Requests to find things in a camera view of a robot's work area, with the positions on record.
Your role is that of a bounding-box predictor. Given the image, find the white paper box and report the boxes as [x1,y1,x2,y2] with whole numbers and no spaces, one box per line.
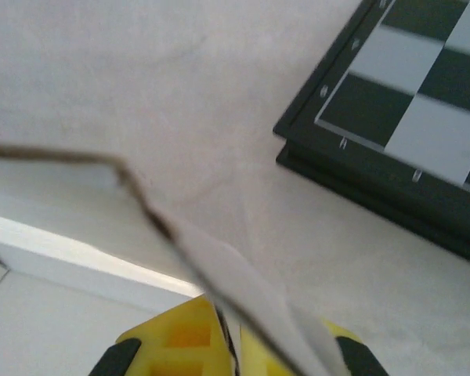
[0,144,349,376]

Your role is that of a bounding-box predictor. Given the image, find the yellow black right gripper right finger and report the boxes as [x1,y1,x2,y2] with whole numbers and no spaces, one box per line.
[238,317,391,376]

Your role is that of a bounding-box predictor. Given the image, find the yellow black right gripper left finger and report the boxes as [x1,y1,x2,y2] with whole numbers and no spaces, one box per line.
[92,295,240,376]

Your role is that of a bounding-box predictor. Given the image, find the black white chessboard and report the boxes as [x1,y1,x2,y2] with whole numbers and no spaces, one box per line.
[273,0,470,270]

